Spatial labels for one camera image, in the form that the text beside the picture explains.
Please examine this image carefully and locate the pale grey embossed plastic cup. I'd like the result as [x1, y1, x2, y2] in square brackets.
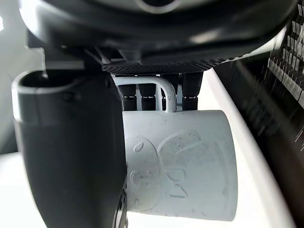
[114, 77, 239, 222]

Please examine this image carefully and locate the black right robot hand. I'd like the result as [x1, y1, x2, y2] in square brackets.
[11, 0, 300, 228]

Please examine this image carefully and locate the white sink basin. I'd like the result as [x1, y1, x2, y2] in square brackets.
[0, 35, 301, 228]

